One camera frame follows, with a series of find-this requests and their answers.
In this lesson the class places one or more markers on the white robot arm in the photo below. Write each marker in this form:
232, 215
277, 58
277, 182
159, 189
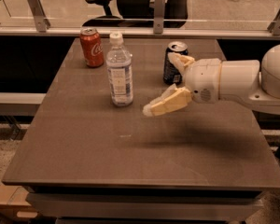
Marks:
251, 83

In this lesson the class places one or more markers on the blue soda can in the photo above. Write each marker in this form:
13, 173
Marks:
170, 74

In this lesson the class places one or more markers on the black office chair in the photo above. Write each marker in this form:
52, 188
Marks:
139, 13

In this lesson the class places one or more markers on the left metal glass bracket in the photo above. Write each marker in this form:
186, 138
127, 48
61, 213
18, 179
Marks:
41, 21

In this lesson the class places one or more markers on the middle metal glass bracket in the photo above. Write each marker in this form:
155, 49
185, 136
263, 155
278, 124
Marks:
159, 7

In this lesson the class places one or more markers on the cardboard box on floor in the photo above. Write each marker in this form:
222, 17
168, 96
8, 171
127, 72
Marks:
13, 205

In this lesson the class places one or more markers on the grey table base frame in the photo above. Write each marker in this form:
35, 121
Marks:
148, 204

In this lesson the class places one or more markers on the clear plastic water bottle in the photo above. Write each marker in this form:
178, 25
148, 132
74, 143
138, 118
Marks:
119, 69

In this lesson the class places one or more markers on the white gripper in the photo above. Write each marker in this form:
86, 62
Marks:
204, 78

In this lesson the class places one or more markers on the red Coca-Cola can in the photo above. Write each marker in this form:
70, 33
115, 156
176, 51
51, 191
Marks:
90, 41

